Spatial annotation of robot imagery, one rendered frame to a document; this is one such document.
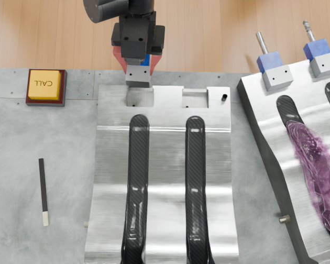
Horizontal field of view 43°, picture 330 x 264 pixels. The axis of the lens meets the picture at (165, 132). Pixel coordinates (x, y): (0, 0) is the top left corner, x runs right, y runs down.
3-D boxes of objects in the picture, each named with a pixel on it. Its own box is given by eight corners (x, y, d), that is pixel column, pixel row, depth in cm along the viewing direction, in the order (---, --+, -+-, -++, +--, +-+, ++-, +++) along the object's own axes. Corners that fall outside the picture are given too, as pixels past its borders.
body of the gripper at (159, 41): (163, 52, 81) (165, 18, 76) (110, 48, 81) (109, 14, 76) (164, 33, 85) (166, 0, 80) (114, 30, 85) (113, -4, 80)
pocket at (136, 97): (128, 91, 86) (127, 84, 83) (154, 91, 86) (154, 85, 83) (128, 112, 85) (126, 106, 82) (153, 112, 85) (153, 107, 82)
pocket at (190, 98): (180, 92, 86) (182, 85, 83) (206, 92, 87) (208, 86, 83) (180, 113, 85) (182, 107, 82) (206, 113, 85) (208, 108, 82)
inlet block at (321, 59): (289, 30, 93) (297, 17, 88) (310, 24, 94) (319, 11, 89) (311, 82, 90) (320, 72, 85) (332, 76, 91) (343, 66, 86)
